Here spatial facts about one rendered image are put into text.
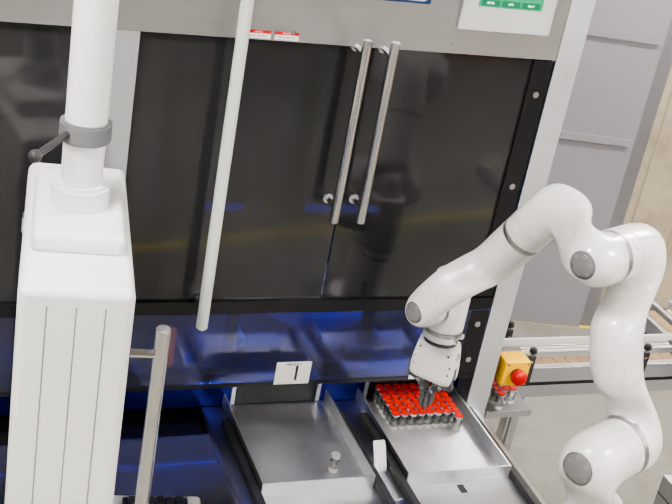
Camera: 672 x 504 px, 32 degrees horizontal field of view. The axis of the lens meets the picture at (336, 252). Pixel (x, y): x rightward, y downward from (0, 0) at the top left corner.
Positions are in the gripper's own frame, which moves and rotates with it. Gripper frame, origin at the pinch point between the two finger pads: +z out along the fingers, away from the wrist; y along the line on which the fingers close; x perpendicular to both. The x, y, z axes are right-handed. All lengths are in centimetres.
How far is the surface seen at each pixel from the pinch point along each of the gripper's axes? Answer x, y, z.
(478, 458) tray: -13.9, -11.5, 18.5
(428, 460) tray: -4.7, -2.6, 18.5
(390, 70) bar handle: 5, 22, -71
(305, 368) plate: 3.9, 28.7, 3.6
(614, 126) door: -267, 34, 8
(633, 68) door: -267, 34, -18
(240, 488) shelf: 33.3, 24.8, 18.9
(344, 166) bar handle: 10, 26, -50
